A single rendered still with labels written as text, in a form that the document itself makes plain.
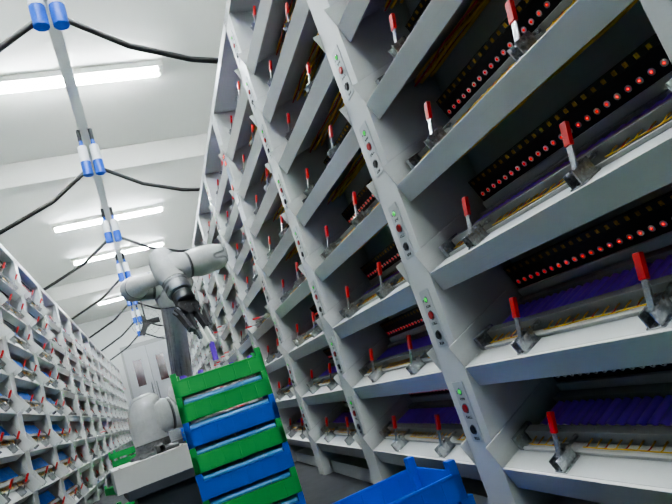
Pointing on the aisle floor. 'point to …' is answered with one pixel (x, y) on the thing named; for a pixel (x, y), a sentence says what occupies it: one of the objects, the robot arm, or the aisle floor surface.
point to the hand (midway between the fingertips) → (206, 337)
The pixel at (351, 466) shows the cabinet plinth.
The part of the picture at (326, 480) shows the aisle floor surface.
